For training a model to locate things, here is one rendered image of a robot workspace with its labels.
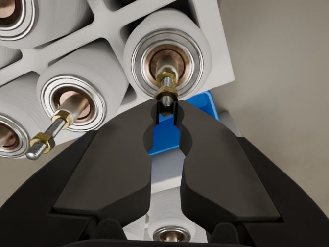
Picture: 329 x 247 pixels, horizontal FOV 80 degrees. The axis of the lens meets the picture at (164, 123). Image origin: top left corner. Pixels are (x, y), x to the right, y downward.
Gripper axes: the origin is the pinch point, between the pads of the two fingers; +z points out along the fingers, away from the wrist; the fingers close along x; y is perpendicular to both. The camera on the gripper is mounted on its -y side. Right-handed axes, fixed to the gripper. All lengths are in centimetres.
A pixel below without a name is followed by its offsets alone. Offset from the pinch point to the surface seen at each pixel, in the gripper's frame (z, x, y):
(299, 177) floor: 35, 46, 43
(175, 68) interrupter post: 6.8, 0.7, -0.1
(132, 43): 9.8, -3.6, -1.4
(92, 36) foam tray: 16.8, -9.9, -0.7
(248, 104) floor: 34.8, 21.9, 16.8
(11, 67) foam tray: 16.8, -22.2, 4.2
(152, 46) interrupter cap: 9.4, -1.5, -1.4
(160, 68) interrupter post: 6.7, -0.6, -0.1
